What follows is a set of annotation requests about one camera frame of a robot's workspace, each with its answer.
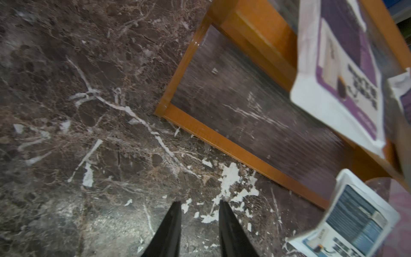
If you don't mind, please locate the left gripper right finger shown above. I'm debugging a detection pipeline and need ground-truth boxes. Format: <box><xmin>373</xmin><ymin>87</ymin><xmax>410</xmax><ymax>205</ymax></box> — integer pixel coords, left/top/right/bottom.
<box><xmin>219</xmin><ymin>200</ymin><xmax>259</xmax><ymax>257</ymax></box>

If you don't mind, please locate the blue-grey label coffee bag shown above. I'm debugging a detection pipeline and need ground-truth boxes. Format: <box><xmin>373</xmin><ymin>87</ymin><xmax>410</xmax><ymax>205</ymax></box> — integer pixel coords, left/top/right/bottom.
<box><xmin>288</xmin><ymin>169</ymin><xmax>400</xmax><ymax>257</ymax></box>

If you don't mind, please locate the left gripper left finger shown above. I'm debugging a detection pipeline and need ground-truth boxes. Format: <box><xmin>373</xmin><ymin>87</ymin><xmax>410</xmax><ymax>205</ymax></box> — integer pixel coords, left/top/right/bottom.
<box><xmin>142</xmin><ymin>201</ymin><xmax>182</xmax><ymax>257</ymax></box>

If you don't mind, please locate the purple label coffee bag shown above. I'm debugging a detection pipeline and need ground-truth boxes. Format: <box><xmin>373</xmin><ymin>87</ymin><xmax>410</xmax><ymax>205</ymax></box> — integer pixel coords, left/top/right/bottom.
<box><xmin>291</xmin><ymin>1</ymin><xmax>386</xmax><ymax>157</ymax></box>
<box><xmin>387</xmin><ymin>67</ymin><xmax>411</xmax><ymax>126</ymax></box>

